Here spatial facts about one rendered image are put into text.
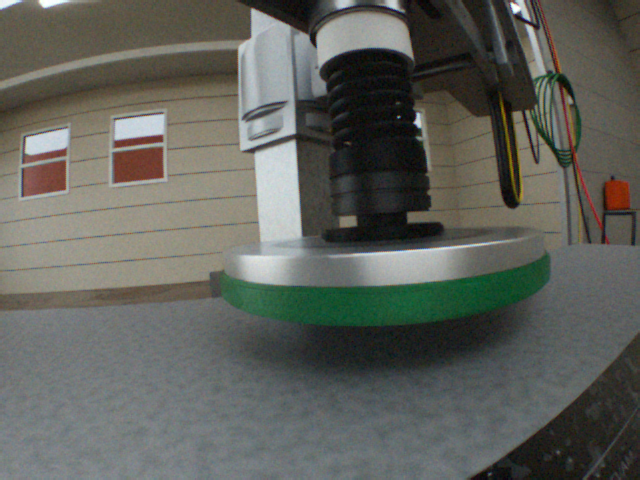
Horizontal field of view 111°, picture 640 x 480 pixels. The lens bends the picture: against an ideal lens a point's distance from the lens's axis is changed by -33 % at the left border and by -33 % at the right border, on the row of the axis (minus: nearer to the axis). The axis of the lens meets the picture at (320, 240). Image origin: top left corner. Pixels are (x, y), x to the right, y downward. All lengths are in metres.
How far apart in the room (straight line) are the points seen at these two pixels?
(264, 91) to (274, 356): 0.90
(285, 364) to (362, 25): 0.21
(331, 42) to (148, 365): 0.23
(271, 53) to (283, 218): 0.51
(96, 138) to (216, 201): 2.80
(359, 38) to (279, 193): 0.82
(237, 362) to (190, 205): 6.08
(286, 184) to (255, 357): 0.83
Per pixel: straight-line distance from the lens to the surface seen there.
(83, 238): 6.88
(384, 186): 0.19
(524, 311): 0.25
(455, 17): 0.31
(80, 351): 0.24
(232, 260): 0.17
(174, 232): 6.27
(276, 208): 1.02
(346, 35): 0.23
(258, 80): 1.04
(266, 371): 0.17
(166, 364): 0.19
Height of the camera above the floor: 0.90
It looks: 3 degrees down
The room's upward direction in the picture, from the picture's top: 4 degrees counter-clockwise
